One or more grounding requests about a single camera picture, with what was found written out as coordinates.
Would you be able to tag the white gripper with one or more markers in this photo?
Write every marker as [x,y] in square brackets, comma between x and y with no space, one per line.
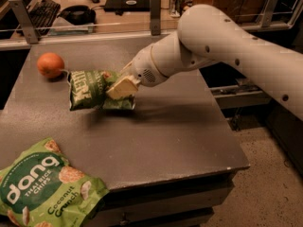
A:
[145,66]

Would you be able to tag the green jalapeno chip bag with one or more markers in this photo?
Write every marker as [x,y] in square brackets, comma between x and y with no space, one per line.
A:
[87,90]

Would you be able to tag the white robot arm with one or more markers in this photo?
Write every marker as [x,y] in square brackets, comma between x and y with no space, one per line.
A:
[204,36]

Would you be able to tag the green rice chip bag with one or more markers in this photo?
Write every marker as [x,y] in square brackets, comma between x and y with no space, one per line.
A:
[41,189]

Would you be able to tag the black laptop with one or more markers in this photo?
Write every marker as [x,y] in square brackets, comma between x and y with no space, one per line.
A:
[127,5]

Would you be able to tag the orange fruit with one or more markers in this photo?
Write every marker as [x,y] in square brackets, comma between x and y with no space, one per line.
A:
[50,65]

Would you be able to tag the black headphones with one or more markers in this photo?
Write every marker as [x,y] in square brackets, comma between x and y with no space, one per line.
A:
[78,15]

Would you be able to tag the metal can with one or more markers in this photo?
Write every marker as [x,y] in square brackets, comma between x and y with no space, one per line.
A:
[176,2]

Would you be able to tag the black keyboard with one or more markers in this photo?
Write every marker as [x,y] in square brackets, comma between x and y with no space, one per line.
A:
[42,15]

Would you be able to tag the glass divider with metal posts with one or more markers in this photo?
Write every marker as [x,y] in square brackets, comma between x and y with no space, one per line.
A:
[159,18]

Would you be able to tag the grey cabinet drawers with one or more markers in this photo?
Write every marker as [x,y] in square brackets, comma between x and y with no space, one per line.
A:
[187,203]

